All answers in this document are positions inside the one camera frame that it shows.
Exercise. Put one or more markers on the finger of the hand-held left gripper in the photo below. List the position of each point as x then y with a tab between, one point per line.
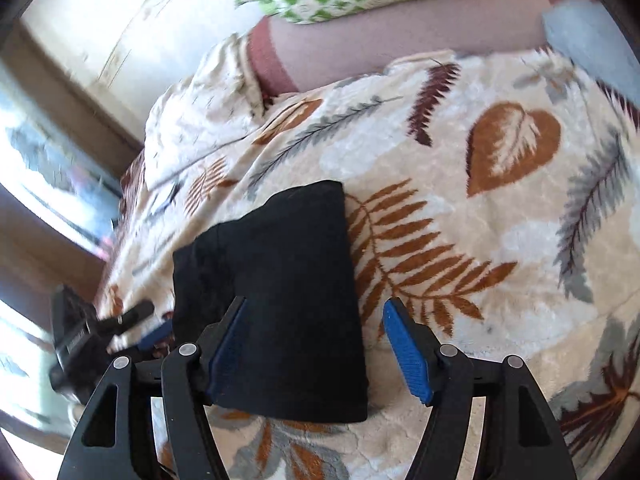
132	314
155	335

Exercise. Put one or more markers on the light blue quilt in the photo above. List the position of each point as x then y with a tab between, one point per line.
585	35

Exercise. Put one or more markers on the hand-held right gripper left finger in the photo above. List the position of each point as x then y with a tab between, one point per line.
227	347

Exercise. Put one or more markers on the white crumpled quilt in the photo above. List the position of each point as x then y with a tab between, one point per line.
200	120

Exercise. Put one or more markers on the leaf print fleece blanket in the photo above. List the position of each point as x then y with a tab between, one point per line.
450	210

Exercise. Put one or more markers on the brown door frame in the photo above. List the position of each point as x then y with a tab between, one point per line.
75	105

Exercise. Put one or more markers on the pink quilted bolster cushion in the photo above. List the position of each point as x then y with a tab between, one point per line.
375	40

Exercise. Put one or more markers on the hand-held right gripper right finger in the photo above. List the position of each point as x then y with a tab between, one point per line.
407	350

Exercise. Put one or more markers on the black pants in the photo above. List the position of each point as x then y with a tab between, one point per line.
300	285

